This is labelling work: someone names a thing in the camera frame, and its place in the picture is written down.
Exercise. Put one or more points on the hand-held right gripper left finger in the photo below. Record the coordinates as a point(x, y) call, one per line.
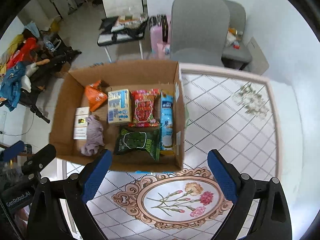
point(97, 175)

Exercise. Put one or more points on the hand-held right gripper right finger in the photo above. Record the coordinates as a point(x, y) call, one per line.
point(222, 177)

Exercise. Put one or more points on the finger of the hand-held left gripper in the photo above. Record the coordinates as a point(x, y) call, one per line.
point(13, 152)
point(40, 158)

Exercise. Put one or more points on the purple cloth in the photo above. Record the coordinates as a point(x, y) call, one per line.
point(93, 135)

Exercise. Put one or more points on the white paper packet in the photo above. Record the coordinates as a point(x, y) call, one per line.
point(81, 132)

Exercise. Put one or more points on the green snack packet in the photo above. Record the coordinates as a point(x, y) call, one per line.
point(135, 141)

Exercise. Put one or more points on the yellow blue tissue pack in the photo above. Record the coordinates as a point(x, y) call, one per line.
point(119, 107)

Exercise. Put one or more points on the orange snack packet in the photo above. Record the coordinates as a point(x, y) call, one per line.
point(95, 97)

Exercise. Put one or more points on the light blue long packet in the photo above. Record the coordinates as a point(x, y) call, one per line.
point(167, 120)

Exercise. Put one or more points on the red snack packet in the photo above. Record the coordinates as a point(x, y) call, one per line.
point(145, 110)

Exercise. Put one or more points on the cardboard box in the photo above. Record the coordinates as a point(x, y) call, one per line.
point(120, 77)

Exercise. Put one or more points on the blue garment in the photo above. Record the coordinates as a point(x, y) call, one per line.
point(12, 85)

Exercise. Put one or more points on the white cloth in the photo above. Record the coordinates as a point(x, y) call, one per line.
point(28, 76)

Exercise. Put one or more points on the red plastic bag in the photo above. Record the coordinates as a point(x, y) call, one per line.
point(23, 50)

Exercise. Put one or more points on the black exercise rack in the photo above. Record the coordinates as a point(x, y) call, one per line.
point(60, 57)

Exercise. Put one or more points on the light blue cloth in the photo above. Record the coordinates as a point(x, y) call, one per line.
point(32, 30)

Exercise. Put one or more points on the small red white item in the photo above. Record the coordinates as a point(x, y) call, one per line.
point(236, 46)

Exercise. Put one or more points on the small yellow bag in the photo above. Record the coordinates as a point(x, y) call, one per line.
point(55, 24)

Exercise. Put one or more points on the white plastic bag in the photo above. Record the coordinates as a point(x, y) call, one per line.
point(230, 39)

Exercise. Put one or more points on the pink paper bag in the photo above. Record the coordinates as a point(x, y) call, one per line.
point(163, 51)

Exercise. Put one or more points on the pink suitcase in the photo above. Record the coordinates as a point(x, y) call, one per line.
point(156, 37)

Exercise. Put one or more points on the black flat bag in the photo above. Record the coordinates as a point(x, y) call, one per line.
point(108, 25)

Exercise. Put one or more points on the grey upholstered chair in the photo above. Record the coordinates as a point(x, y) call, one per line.
point(200, 25)
point(237, 12)

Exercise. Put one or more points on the pile of papers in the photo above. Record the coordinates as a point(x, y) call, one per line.
point(131, 18)

